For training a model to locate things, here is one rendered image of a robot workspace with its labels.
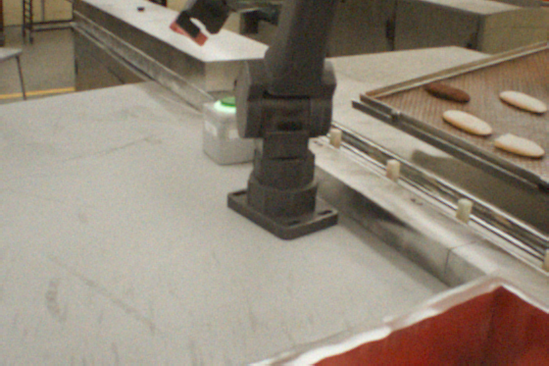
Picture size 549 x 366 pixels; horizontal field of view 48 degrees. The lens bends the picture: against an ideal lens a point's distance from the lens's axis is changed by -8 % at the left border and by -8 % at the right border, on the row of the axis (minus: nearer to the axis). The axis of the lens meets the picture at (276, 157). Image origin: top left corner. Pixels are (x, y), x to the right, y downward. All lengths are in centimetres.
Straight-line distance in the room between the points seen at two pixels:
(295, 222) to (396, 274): 14
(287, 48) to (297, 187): 17
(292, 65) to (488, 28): 291
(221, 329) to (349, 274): 17
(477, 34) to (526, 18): 37
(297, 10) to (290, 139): 17
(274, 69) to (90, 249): 28
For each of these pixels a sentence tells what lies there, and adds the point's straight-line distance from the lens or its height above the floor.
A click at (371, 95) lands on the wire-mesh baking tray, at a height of 89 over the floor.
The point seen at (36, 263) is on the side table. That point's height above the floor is 82.
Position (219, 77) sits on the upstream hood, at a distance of 119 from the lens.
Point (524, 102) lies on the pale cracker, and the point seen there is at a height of 93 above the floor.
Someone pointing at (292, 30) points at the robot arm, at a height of 106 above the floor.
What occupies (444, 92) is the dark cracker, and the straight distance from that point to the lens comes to 108.
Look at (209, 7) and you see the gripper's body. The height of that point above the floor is 103.
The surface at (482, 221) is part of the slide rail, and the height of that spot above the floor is 85.
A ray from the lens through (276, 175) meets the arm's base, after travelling 75.
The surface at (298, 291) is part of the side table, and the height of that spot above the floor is 82.
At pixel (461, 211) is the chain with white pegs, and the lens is 77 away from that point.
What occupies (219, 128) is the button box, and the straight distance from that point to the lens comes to 93.
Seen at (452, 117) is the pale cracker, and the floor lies 91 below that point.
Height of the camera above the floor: 116
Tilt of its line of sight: 20 degrees down
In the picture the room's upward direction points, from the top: 3 degrees clockwise
